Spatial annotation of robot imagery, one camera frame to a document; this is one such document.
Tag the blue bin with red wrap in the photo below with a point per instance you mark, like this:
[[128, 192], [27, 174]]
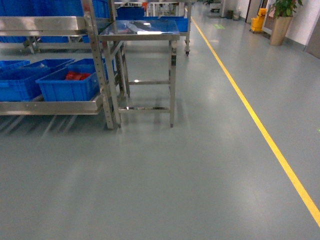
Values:
[[55, 88]]

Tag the blue bin with plastic bag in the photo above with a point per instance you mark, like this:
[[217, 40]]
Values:
[[53, 64]]

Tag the blue empty bin front left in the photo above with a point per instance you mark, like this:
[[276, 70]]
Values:
[[19, 85]]

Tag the stainless steel shelf rack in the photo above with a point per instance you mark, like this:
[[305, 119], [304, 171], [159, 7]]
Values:
[[16, 24]]

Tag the blue bin far left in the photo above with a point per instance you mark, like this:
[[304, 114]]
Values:
[[7, 65]]

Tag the stainless steel side table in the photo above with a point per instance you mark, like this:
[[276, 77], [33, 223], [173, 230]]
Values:
[[145, 52]]

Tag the red bubble wrap bags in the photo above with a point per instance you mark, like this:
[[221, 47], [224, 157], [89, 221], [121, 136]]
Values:
[[76, 76]]

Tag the yellow mop bucket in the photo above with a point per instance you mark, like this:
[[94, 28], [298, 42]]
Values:
[[257, 22]]

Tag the gold planter with plant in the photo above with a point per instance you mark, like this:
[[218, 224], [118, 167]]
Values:
[[283, 11]]

